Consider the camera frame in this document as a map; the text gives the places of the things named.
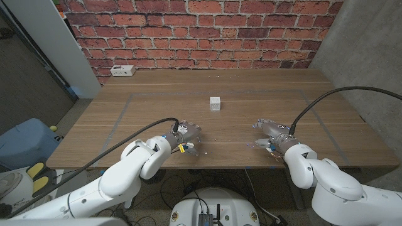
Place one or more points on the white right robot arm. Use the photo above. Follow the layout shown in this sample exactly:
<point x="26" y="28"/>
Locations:
<point x="339" y="188"/>

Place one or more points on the white power strip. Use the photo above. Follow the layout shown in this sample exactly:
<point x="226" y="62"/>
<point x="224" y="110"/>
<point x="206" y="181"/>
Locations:
<point x="122" y="71"/>

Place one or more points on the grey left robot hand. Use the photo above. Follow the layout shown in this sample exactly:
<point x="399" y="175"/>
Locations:
<point x="185" y="132"/>

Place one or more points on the red brick print backdrop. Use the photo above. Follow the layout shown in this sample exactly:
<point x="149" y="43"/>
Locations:
<point x="204" y="31"/>

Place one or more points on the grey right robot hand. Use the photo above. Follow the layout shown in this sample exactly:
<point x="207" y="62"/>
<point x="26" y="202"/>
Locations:
<point x="278" y="135"/>

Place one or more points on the white robot torso edge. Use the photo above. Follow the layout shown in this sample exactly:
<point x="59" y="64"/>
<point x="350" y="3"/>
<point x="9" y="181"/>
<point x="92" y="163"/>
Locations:
<point x="63" y="222"/>

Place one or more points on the black plug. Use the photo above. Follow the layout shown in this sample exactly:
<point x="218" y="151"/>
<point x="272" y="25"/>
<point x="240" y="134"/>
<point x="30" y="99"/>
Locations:
<point x="281" y="220"/>

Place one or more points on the white wall panel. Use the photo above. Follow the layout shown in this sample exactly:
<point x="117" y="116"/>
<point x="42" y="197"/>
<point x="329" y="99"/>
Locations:
<point x="47" y="37"/>

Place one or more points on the black electronics box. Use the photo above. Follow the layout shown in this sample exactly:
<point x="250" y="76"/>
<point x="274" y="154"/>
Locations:
<point x="205" y="219"/>

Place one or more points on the small white block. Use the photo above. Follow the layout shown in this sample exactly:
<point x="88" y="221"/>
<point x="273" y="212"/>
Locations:
<point x="215" y="103"/>

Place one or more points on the grey white sneaker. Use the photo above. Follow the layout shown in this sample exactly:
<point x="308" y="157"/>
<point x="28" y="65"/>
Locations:
<point x="9" y="185"/>

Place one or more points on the clear cellophane sheet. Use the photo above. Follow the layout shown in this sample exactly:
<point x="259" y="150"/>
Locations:
<point x="205" y="152"/>

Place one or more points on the small yellow-green ball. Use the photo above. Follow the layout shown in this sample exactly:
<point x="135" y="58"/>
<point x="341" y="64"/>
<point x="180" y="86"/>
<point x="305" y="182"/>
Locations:
<point x="53" y="128"/>

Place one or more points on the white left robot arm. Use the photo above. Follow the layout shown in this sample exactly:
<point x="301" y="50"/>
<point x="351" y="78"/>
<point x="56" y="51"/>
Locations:
<point x="125" y="175"/>

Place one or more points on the grey table leg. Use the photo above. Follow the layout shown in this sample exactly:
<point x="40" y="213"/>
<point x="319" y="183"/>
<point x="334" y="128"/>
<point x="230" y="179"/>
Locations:
<point x="298" y="201"/>

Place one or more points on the small blue floor object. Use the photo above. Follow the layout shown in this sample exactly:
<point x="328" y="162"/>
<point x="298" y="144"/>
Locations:
<point x="102" y="172"/>

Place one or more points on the black and yellow object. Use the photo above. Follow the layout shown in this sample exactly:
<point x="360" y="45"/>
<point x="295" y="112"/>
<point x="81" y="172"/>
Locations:
<point x="34" y="169"/>

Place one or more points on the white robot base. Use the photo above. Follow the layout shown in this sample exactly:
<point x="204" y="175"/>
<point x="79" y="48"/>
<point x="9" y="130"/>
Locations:
<point x="232" y="204"/>

